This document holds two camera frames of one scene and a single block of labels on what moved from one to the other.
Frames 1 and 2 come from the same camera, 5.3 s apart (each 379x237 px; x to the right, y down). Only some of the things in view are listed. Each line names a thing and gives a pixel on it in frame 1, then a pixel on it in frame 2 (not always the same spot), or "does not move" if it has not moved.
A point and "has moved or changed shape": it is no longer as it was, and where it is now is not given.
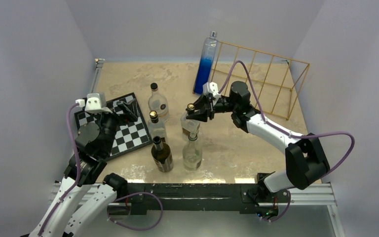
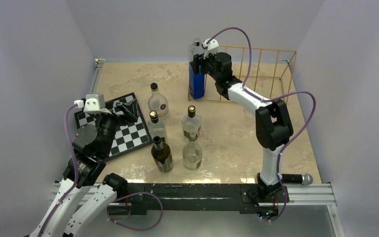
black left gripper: (130, 110) does not move
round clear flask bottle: (158, 102) does not move
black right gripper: (205, 108) -> (198, 59)
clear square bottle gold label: (156, 127) does not move
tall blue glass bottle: (206, 63) has moved or changed shape
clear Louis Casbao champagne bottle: (192, 154) does not move
